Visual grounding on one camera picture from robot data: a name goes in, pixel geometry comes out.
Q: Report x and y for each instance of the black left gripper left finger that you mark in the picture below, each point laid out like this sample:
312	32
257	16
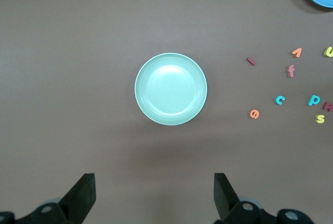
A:
78	200

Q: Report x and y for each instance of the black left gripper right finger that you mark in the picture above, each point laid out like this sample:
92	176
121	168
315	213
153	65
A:
226	200

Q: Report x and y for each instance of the orange foam letter e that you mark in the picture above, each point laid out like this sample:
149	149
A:
251	114

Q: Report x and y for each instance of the teal foam letter c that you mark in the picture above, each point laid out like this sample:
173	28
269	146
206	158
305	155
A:
277	100

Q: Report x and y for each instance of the maroon foam letter l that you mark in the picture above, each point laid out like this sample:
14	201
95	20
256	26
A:
251	61

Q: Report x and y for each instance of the green plate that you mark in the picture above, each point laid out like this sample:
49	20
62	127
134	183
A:
170	89

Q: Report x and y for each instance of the yellow foam letter s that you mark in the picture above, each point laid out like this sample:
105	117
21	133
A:
320	118

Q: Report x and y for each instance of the teal foam letter p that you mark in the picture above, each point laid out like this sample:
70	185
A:
310	101

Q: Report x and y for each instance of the maroon foam letter k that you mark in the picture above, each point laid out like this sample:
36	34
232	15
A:
327	106

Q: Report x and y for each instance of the pink red foam letter f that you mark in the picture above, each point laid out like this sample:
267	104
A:
291	71

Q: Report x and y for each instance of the brown table cover sheet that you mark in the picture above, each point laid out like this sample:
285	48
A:
78	52

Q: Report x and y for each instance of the orange foam letter v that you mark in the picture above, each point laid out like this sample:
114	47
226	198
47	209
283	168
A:
298	50

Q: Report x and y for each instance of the yellow foam letter u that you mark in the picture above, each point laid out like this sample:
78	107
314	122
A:
327	52

